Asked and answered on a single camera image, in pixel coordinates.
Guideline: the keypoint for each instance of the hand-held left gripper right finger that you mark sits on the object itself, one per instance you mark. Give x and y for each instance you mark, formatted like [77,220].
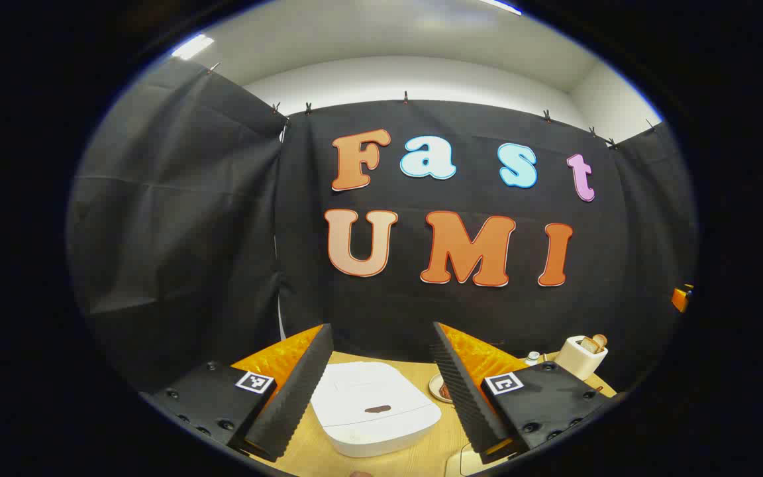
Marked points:
[464,397]

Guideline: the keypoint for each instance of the white green-label bottle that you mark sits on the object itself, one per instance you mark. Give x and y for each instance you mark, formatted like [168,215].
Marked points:
[532,358]

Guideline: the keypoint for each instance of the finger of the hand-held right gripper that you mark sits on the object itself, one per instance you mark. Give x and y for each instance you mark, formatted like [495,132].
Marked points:
[681,299]

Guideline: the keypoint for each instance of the toast slice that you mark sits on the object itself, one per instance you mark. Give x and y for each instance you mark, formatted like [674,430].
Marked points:
[601,341]
[589,345]

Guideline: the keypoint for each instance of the black backdrop cloth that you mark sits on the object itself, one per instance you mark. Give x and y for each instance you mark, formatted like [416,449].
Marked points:
[222,232]

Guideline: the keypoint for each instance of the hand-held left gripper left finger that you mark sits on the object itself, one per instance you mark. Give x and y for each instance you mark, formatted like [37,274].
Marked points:
[295,391]

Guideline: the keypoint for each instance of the beige oval plate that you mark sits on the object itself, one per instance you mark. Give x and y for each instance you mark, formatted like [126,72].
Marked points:
[436,387]

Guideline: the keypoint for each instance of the cream toaster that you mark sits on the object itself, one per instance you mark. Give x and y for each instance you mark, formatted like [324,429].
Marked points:
[577,361]

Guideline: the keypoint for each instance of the white rice cooker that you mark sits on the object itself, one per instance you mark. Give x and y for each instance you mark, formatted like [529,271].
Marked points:
[368,424]

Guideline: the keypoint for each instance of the ceiling light panel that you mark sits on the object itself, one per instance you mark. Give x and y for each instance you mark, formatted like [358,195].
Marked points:
[193,46]

